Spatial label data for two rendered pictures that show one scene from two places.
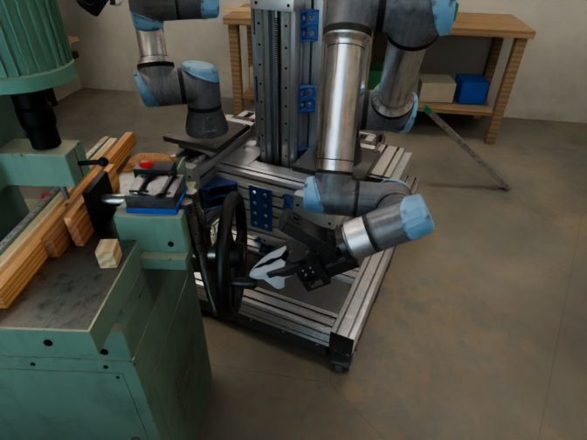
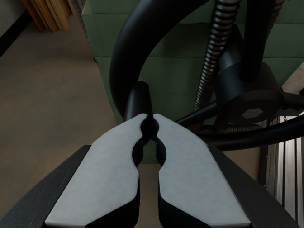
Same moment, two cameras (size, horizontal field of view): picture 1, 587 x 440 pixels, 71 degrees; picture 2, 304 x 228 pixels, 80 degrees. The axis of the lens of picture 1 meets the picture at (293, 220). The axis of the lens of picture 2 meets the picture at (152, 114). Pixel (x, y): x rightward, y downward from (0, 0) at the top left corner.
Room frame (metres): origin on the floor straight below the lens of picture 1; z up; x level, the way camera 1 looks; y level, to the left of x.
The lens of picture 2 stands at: (0.61, 0.01, 0.96)
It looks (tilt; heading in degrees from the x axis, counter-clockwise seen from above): 57 degrees down; 88
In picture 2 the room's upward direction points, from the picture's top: straight up
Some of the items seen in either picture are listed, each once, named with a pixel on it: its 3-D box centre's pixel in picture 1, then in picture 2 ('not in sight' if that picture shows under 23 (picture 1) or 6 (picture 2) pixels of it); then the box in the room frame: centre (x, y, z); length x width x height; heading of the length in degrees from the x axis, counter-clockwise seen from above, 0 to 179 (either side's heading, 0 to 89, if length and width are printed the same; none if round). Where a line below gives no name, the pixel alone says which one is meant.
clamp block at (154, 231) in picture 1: (161, 215); not in sight; (0.72, 0.28, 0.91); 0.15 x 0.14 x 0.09; 178
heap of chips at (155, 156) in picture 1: (149, 160); not in sight; (0.97, 0.38, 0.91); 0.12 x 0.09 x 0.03; 88
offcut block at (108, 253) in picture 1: (108, 253); not in sight; (0.58, 0.34, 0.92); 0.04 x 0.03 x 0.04; 6
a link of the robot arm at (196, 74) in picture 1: (199, 83); not in sight; (1.38, 0.32, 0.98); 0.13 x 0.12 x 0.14; 107
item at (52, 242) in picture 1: (78, 213); not in sight; (0.71, 0.46, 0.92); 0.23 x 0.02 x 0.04; 178
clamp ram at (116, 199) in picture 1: (114, 200); not in sight; (0.72, 0.38, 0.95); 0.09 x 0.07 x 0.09; 178
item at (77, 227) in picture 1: (93, 211); not in sight; (0.71, 0.42, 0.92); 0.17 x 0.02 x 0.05; 178
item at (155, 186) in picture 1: (156, 184); not in sight; (0.72, 0.28, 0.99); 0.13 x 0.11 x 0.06; 178
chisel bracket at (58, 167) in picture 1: (45, 165); not in sight; (0.72, 0.50, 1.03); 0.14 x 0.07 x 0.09; 88
